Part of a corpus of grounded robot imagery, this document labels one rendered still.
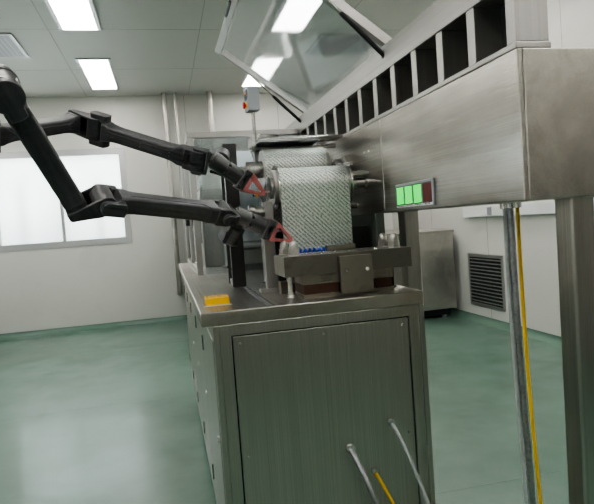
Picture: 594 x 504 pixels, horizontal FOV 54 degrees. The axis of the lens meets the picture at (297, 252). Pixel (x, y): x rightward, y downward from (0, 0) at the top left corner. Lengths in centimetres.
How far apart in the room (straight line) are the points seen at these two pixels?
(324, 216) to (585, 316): 89
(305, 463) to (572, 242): 95
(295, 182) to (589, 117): 94
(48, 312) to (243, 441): 604
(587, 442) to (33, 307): 680
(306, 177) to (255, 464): 90
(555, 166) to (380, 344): 76
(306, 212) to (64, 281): 584
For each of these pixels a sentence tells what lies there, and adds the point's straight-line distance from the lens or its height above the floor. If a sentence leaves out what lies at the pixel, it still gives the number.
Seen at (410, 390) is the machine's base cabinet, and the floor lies 60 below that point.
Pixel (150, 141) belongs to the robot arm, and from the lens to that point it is 199.
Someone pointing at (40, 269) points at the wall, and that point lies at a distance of 758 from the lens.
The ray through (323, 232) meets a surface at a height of 109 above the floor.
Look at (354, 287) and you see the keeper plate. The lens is 174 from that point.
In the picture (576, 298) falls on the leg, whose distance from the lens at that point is 141.
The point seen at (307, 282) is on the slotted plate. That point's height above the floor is 95.
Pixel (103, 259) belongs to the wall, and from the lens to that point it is 747.
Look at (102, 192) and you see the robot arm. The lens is 164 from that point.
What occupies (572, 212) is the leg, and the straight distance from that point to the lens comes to 139.
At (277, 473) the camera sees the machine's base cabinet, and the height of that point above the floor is 42.
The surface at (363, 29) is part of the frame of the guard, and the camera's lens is 194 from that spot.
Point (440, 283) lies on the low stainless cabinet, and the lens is 632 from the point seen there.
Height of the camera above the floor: 113
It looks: 3 degrees down
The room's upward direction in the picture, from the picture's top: 4 degrees counter-clockwise
